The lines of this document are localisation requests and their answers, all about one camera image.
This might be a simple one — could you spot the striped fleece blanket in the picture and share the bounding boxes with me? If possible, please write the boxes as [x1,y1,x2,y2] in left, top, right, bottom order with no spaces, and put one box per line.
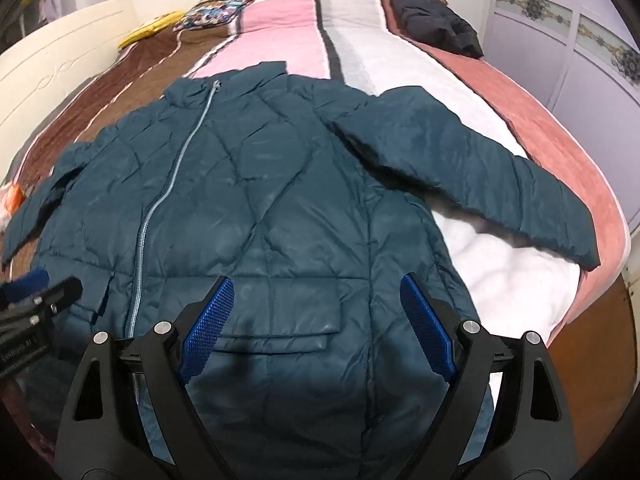
[0,0,632,461]

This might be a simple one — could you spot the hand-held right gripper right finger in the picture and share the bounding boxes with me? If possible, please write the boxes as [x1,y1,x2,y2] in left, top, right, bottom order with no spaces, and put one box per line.
[399,273,579,480]

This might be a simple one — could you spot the cream bed headboard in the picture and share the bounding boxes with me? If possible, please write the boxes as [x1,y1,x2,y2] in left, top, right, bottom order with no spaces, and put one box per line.
[0,0,139,134]

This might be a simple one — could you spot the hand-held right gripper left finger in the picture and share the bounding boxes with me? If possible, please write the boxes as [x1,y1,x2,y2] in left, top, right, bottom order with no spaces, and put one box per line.
[54,276,236,480]

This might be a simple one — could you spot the orange and white packet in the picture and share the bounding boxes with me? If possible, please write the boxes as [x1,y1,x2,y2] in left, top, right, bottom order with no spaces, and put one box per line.
[0,182,24,222]

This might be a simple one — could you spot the teal quilted puffer jacket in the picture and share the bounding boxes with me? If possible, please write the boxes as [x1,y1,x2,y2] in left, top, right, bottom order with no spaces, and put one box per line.
[0,60,601,480]

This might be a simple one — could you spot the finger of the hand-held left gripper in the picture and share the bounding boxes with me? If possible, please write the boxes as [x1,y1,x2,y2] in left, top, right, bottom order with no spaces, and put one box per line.
[20,277,84,322]
[0,269,52,308]

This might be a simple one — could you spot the colourful patterned pillow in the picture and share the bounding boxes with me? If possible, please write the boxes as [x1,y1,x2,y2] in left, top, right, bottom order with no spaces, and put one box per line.
[180,0,262,32]

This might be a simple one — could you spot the lilac wardrobe doors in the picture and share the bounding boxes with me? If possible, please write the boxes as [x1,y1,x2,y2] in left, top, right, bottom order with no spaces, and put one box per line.
[482,0,640,241]

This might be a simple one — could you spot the black folded puffer jacket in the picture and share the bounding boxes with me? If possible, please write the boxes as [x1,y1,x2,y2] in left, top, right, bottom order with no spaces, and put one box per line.
[389,0,485,58]

